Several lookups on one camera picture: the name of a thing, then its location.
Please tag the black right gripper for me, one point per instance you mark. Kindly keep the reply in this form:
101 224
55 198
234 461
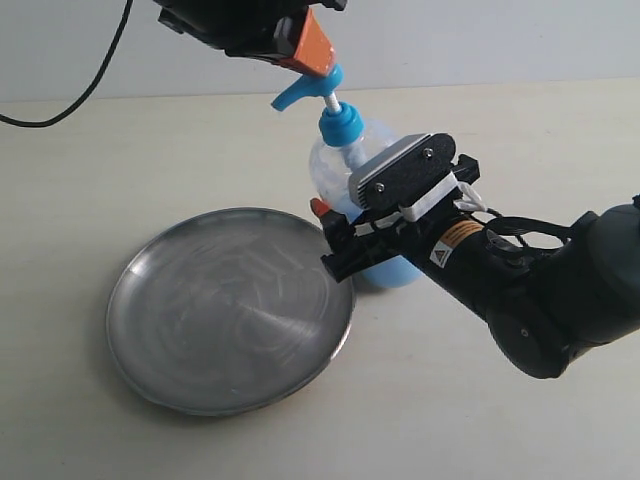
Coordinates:
373 239

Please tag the round stainless steel plate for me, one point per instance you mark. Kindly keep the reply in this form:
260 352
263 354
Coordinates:
227 312

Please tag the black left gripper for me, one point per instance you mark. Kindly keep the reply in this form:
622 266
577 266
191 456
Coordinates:
285 30

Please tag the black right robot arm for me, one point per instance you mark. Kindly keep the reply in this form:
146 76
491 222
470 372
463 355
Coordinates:
548 293

